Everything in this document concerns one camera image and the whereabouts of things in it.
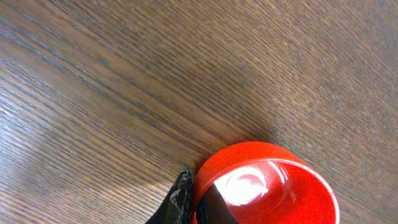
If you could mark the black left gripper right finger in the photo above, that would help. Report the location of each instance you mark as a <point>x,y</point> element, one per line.
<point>212,209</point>

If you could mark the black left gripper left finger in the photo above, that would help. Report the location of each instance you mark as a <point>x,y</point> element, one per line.
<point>176,206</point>

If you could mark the red measuring scoop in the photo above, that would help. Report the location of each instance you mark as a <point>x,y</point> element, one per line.
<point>264,183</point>

